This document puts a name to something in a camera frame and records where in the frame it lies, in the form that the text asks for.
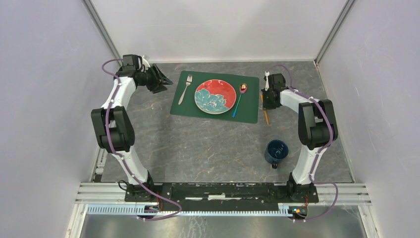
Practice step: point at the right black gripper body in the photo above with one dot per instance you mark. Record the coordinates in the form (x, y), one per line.
(267, 104)

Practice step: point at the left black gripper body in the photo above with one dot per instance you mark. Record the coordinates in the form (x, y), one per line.
(148, 79)

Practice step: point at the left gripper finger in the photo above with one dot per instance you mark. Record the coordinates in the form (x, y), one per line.
(158, 76)
(158, 87)

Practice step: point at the yellow pencil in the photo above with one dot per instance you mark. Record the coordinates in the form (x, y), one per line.
(264, 111)

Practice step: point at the silver metal fork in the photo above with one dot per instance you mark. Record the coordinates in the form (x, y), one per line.
(188, 83)

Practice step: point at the green rectangular placemat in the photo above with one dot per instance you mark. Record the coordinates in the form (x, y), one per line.
(248, 108)

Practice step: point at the iridescent rainbow metal spoon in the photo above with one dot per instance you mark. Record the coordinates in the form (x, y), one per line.
(242, 89)

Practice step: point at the dark blue mug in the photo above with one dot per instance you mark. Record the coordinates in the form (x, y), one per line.
(275, 152)

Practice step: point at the red teal floral plate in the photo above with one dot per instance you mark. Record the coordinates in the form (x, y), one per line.
(215, 96)

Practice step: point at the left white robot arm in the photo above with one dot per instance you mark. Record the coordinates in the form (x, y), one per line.
(112, 126)

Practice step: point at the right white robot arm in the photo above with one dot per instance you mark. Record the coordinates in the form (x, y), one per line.
(316, 131)

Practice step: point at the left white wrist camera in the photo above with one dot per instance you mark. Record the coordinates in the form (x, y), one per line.
(144, 63)

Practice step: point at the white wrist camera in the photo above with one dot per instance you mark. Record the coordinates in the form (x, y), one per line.
(144, 63)
(266, 78)

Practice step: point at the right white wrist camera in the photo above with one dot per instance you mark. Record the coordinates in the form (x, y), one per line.
(266, 78)

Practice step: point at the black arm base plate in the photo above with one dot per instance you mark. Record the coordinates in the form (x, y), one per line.
(221, 197)

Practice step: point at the blue slotted cable duct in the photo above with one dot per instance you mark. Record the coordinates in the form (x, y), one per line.
(150, 211)

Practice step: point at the aluminium frame rail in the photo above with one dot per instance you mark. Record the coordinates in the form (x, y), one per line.
(350, 194)

